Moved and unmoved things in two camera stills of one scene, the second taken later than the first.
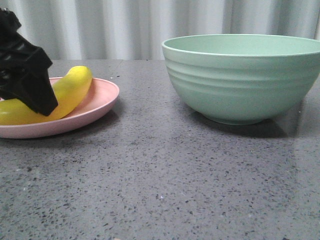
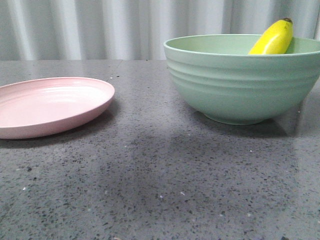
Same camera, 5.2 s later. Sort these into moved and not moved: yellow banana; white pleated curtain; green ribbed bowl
Moved: yellow banana
Not moved: white pleated curtain; green ribbed bowl
